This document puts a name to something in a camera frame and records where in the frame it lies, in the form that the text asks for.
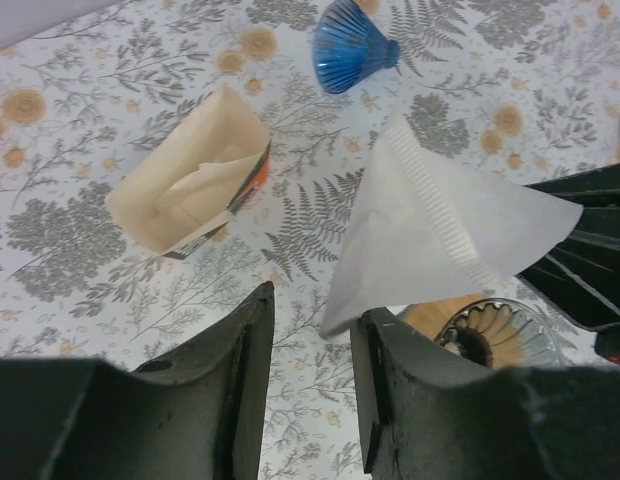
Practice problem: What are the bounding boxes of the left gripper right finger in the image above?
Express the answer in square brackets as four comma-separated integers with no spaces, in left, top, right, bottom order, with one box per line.
[350,308,620,479]

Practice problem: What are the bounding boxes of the coffee filter box orange black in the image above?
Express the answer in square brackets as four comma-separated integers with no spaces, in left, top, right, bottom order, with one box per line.
[105,86,271,260]

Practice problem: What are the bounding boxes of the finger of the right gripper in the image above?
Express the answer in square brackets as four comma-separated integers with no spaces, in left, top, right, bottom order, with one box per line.
[528,163,620,205]
[514,209,620,331]

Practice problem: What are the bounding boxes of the floral tablecloth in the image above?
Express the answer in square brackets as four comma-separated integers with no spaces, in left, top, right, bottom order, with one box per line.
[0,1,620,479]

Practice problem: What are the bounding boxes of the blue plastic dripper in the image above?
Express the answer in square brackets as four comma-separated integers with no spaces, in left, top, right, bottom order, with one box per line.
[312,0,400,94]

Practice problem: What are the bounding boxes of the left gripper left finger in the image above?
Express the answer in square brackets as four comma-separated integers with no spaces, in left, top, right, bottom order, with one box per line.
[0,282,275,479]

